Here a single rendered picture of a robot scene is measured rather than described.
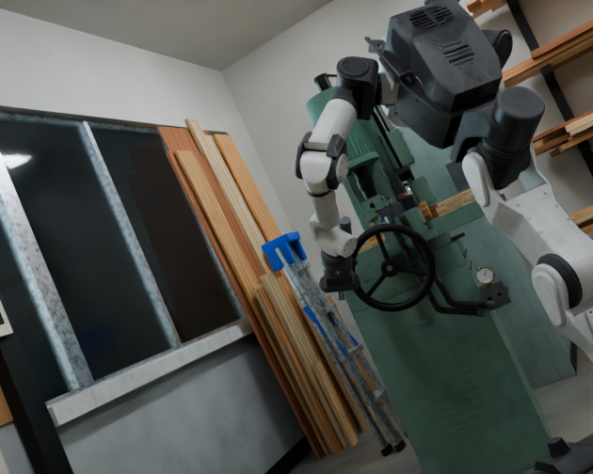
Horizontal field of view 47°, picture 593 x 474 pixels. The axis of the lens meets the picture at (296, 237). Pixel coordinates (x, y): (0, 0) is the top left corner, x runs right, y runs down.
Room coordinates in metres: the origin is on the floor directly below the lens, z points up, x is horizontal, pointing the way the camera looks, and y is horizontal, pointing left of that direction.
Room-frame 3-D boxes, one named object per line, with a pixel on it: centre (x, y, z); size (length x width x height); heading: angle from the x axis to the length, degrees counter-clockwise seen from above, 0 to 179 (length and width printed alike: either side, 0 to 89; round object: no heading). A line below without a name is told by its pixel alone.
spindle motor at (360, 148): (2.56, -0.32, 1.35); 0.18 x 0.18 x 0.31
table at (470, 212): (2.44, -0.38, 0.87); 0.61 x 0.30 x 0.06; 76
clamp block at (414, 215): (2.35, -0.36, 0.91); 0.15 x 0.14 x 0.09; 76
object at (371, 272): (2.50, -0.31, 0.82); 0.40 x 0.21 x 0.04; 76
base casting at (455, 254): (2.68, -0.35, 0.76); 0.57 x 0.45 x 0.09; 166
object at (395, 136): (2.73, -0.52, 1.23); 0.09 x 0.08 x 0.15; 166
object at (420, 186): (2.70, -0.52, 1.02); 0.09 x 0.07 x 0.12; 76
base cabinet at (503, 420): (2.68, -0.35, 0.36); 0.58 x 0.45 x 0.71; 166
